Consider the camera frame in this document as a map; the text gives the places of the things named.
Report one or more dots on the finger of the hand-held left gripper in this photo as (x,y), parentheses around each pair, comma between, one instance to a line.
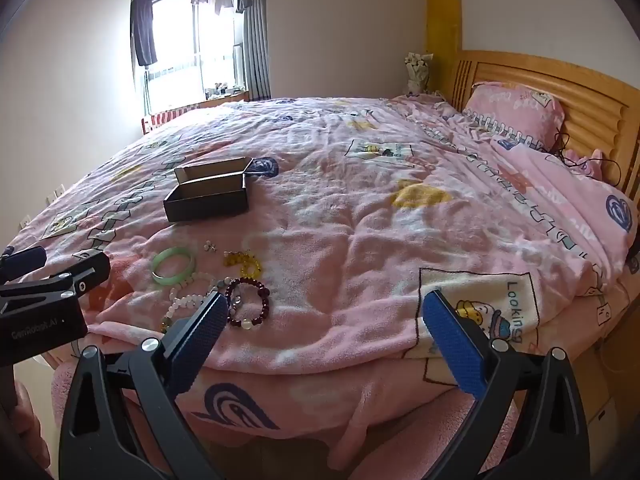
(87,272)
(22,260)

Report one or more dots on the green jade bangle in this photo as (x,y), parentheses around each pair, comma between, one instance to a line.
(173,263)

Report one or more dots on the grey striped curtain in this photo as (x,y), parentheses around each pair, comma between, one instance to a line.
(256,35)

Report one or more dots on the wooden headboard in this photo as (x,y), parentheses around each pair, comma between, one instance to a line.
(565,95)

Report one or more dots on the white flower bouquet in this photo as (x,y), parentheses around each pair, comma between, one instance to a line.
(417,72)

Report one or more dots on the pearl earrings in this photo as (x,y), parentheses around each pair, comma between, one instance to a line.
(209,246)

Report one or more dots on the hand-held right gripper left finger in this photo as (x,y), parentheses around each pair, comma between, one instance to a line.
(197,342)

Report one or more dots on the pink printed pillow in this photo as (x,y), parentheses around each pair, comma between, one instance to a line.
(515,110)

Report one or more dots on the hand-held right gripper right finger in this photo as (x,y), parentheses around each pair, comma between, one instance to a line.
(456,347)

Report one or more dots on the pink plush toy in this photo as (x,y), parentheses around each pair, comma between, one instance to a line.
(590,165)

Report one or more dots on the pink printed blanket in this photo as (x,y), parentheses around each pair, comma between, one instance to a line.
(325,220)

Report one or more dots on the person's left hand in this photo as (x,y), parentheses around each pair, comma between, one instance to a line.
(31,427)

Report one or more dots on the dark hanging garment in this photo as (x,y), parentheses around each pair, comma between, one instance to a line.
(143,30)

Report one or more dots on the black cardboard box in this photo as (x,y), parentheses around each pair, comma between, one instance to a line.
(207,195)

